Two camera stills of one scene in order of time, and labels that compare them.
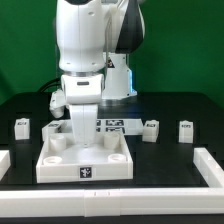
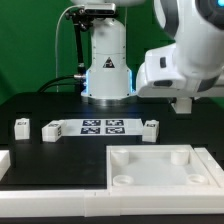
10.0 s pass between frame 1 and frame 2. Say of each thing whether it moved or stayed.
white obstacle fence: stayed
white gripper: moved
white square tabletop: moved
